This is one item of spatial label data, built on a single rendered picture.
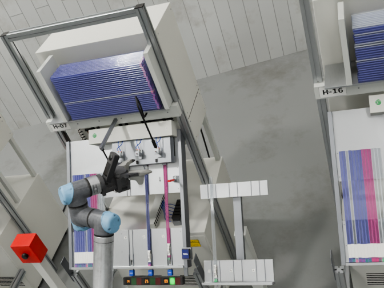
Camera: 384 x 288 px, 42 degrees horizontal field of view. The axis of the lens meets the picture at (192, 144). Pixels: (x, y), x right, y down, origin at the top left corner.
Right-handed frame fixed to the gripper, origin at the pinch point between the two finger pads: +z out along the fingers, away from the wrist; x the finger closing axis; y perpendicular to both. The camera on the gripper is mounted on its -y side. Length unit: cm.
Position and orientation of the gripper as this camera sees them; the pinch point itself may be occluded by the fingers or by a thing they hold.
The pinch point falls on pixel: (143, 163)
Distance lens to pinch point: 206.6
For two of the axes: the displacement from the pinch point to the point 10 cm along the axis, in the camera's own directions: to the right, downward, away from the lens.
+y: 0.8, 9.2, 3.8
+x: 5.4, 2.8, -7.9
